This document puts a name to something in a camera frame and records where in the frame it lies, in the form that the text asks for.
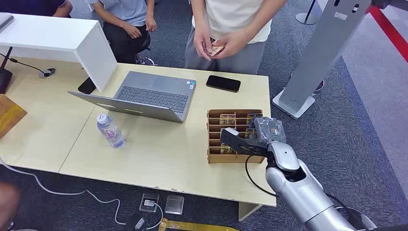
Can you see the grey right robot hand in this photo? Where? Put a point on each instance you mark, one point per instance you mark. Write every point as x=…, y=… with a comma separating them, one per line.
x=269, y=130

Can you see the standing person's left hand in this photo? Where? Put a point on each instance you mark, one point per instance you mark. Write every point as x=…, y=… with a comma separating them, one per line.
x=235, y=44

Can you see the standing person's right hand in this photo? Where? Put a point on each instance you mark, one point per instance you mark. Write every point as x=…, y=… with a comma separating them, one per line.
x=201, y=39

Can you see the patterned card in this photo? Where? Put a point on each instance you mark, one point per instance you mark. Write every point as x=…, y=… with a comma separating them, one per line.
x=251, y=117
x=227, y=149
x=216, y=50
x=227, y=119

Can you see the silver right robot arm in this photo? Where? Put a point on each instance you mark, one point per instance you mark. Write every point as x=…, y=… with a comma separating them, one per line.
x=306, y=194

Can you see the standing person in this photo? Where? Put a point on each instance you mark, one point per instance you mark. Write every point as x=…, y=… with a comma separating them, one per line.
x=236, y=19

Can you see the wooden card holder box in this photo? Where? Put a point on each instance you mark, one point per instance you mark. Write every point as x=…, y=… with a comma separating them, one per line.
x=220, y=158

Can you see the seated person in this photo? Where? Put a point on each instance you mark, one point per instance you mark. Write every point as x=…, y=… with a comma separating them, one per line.
x=124, y=19

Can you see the person at desk corner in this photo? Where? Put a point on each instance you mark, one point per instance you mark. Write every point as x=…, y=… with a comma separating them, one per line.
x=32, y=6

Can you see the black smartphone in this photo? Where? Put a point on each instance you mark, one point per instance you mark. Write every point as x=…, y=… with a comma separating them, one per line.
x=87, y=86
x=223, y=83

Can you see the chair base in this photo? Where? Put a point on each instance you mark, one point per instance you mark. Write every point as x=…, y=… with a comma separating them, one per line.
x=145, y=60

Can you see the white desk leg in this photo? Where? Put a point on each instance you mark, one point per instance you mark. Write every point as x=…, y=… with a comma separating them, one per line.
x=247, y=211

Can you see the grey kiosk stand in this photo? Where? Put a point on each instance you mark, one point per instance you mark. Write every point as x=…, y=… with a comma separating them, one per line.
x=318, y=54

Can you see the closed floor socket box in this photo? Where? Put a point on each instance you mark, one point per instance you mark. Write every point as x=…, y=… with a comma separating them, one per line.
x=174, y=204

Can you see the yellow floor tape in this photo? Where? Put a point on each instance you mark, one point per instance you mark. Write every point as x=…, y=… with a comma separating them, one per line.
x=191, y=227

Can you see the clear plastic water bottle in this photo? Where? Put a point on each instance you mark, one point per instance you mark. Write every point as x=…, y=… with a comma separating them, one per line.
x=110, y=131

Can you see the floor socket box with plug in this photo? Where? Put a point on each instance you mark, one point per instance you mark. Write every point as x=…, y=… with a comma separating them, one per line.
x=149, y=202

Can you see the white desk shelf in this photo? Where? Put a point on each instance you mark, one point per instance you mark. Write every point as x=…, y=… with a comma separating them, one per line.
x=51, y=36

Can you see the red barrier belt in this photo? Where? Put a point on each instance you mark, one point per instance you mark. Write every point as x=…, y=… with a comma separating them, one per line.
x=390, y=32

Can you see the closed grey laptop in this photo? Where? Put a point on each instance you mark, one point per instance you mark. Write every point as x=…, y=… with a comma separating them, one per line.
x=4, y=20

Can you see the black stand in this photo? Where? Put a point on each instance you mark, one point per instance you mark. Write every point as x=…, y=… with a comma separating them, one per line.
x=4, y=79

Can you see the wooden board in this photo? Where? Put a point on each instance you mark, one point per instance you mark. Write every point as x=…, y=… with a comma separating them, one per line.
x=9, y=116

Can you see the blurred brown object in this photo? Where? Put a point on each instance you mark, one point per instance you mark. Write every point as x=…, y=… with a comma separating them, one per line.
x=7, y=204

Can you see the stanchion post with base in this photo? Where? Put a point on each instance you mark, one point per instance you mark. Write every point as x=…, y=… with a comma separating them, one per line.
x=306, y=17

